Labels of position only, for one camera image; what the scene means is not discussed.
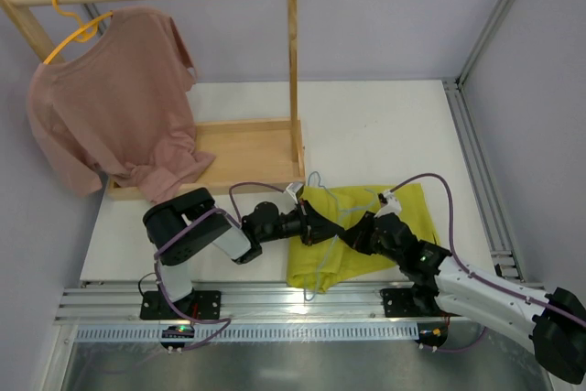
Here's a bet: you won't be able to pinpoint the yellow-green trousers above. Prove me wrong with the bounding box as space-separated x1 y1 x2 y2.
287 182 441 295

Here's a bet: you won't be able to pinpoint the light blue wire hanger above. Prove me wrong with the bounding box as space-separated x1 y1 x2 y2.
303 170 379 302

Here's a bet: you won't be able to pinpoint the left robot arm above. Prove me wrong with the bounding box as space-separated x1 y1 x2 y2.
140 182 344 322

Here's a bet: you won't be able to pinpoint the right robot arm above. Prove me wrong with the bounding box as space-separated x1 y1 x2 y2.
342 212 585 385

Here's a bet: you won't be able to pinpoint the yellow plastic hanger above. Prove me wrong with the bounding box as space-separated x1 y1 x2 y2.
43 0 114 65

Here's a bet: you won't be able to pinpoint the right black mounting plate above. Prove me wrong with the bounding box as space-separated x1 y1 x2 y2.
379 287 453 318

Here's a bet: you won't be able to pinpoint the black mounting plate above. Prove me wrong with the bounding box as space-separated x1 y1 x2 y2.
139 290 222 320
379 287 453 318

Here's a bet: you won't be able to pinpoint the wooden clothes rack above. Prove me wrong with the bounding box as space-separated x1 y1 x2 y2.
1 0 305 195

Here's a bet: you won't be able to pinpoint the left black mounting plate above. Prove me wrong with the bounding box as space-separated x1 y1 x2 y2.
139 290 222 320

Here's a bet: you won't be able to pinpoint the pink t-shirt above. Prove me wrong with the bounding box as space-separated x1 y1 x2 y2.
27 6 215 203

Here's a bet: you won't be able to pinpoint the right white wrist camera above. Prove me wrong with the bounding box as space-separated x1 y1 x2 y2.
374 190 402 218

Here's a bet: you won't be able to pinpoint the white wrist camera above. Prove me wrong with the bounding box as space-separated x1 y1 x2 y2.
374 190 402 218
284 181 305 202

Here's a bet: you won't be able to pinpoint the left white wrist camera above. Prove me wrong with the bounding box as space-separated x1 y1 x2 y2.
284 181 305 202

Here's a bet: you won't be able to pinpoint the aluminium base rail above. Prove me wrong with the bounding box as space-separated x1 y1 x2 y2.
53 281 555 324

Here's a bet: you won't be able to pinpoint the slotted cable duct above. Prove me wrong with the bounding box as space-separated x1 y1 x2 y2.
74 321 419 342

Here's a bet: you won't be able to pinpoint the aluminium frame profile right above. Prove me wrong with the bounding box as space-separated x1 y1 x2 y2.
442 0 526 283

